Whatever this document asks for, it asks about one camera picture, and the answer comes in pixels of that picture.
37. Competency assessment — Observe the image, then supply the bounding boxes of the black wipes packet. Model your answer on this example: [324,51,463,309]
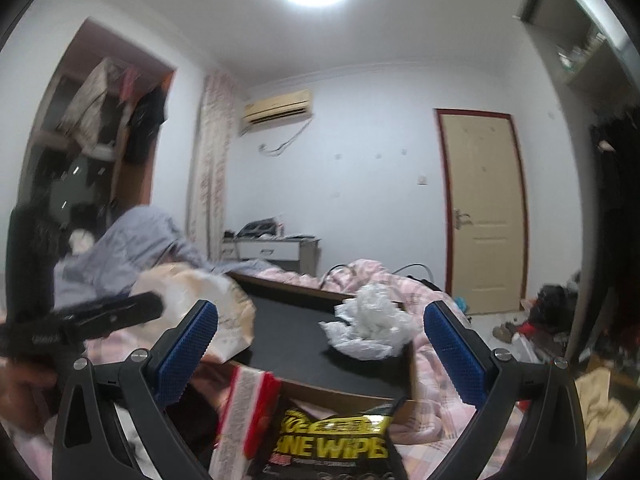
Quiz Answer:
[250,397,416,480]

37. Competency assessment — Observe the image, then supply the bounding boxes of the brown shoes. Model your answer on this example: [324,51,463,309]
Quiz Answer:
[492,322,526,343]

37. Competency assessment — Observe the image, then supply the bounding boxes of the person's left hand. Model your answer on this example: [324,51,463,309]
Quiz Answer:
[0,357,63,433]

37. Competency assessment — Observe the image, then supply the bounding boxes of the air conditioner hose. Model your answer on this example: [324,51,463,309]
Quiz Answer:
[239,117,308,157]

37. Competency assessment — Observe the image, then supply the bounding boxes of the pale yellow cloth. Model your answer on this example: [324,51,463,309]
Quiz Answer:
[572,367,631,466]

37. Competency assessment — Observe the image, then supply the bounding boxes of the wardrobe with sliding door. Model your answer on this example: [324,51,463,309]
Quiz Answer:
[515,0,640,366]

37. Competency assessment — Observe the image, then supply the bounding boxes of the cardboard box with black foam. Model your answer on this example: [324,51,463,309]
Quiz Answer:
[227,271,418,413]

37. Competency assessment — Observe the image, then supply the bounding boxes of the black cable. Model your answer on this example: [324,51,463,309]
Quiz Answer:
[320,262,361,291]
[395,261,446,291]

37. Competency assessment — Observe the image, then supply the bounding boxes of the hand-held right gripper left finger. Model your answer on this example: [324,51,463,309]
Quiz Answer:
[52,300,221,480]

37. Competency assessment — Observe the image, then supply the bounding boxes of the hanging dark clothes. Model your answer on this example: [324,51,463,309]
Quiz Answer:
[589,105,640,341]

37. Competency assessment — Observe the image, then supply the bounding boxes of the white bedside cabinet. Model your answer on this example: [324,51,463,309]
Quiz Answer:
[220,235,322,277]

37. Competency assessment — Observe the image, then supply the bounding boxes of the hanging beige jacket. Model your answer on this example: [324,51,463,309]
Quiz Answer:
[60,57,126,153]

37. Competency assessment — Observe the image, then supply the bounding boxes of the grey quilt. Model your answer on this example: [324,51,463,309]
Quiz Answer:
[52,206,281,311]

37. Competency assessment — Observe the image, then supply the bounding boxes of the floral patterned curtain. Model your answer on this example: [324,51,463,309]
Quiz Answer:
[186,71,236,261]

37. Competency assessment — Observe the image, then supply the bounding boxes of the crumpled white plastic bag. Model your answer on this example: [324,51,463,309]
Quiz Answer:
[320,282,416,361]

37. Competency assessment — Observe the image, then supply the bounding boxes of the cream door with red frame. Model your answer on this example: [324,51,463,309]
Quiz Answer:
[434,108,530,316]

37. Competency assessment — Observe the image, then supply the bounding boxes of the red and white tissue pack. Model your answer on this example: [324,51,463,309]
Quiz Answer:
[210,364,283,480]

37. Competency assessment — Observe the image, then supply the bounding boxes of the black bag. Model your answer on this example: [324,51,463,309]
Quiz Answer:
[530,285,576,331]

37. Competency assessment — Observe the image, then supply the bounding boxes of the beige plastic bag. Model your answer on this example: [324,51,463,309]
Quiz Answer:
[129,265,257,366]

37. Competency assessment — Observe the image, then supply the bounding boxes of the beige air conditioner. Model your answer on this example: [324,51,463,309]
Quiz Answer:
[242,89,315,126]

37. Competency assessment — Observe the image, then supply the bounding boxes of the hanging black shirt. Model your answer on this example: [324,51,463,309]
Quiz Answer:
[125,87,167,163]

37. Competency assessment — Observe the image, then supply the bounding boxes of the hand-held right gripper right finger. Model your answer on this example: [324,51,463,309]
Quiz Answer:
[424,301,588,480]

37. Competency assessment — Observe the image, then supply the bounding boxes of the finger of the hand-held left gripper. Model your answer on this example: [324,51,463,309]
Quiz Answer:
[50,291,165,342]

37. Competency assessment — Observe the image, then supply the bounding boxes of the hanging pink garment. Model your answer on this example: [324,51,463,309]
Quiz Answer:
[119,67,142,106]

